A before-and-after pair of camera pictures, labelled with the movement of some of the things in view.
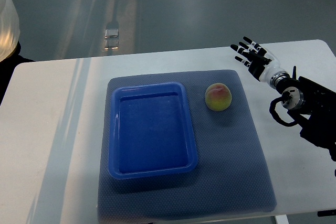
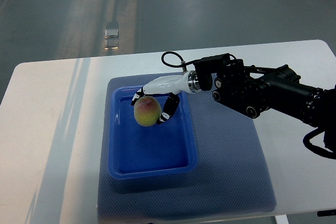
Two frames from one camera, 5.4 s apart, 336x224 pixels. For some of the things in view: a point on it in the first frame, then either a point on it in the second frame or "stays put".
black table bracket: (326, 213) stays put
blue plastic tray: (150, 132) stays put
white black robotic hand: (262, 64) -> (189, 82)
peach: (218, 97) -> (147, 110)
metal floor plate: (111, 39) stays put
